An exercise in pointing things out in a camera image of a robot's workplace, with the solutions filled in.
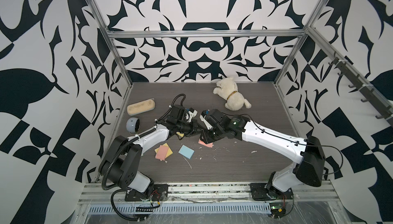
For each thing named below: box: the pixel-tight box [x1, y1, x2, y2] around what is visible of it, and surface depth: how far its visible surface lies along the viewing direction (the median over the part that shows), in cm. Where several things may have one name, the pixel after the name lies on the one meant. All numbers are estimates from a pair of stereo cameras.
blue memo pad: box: [178, 144, 195, 160], surface depth 89 cm
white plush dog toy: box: [212, 76, 252, 111], surface depth 104 cm
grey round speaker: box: [125, 117, 140, 133], surface depth 91 cm
